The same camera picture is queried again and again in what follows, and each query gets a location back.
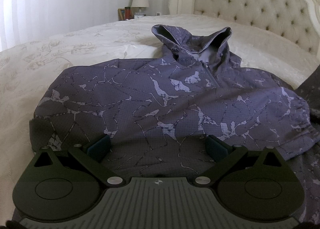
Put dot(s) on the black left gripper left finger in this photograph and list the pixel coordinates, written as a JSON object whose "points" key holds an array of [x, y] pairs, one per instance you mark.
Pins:
{"points": [[62, 185]]}

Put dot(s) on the small white alarm clock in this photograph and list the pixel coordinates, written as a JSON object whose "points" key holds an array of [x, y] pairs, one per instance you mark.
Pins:
{"points": [[139, 15]]}

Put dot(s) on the white embroidered bedspread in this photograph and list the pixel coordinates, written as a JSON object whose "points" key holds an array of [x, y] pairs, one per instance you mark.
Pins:
{"points": [[27, 70]]}

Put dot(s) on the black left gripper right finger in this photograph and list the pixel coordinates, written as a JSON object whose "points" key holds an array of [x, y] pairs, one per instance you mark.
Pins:
{"points": [[256, 185]]}

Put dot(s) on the red book on nightstand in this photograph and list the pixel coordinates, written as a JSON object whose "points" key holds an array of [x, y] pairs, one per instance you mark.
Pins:
{"points": [[124, 13]]}

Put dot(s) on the purple marble pattern hoodie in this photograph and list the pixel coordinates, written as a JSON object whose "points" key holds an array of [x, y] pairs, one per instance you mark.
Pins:
{"points": [[159, 113]]}

